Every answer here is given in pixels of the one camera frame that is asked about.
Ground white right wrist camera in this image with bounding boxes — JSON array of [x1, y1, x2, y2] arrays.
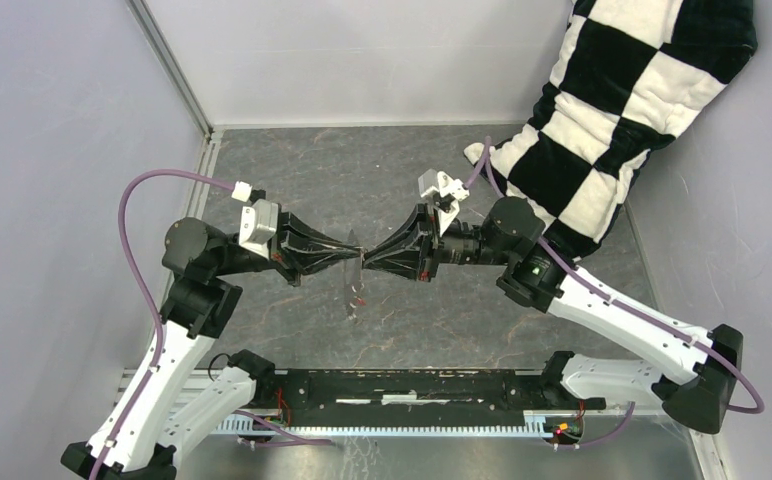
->
[[418, 169, 470, 235]]

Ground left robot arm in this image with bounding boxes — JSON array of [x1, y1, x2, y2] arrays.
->
[[61, 201, 362, 479]]

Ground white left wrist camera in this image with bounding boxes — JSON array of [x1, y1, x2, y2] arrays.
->
[[238, 199, 280, 260]]

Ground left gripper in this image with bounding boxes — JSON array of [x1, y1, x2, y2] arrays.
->
[[214, 201, 362, 284]]

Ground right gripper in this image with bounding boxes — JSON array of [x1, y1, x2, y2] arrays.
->
[[363, 204, 512, 284]]

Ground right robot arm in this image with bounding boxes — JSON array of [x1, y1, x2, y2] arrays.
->
[[362, 197, 744, 434]]

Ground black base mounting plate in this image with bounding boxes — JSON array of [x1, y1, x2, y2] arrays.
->
[[244, 369, 607, 428]]

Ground aluminium frame rail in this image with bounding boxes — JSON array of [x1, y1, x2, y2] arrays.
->
[[112, 368, 714, 417]]

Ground purple cable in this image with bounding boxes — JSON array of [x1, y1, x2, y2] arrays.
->
[[462, 135, 766, 452], [87, 169, 338, 480]]

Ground black and white checkered blanket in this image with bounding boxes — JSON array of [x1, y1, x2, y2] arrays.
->
[[488, 0, 758, 259]]

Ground large metal keyring plate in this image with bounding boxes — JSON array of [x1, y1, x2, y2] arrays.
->
[[343, 229, 365, 322]]

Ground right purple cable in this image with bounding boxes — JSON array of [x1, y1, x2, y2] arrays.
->
[[462, 135, 766, 452]]

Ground white slotted cable duct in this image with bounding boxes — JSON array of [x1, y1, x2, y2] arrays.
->
[[212, 414, 552, 440]]

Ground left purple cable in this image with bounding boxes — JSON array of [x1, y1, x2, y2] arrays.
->
[[87, 169, 338, 480]]

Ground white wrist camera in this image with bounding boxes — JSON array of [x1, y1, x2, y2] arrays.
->
[[418, 169, 470, 235], [238, 199, 280, 260]]

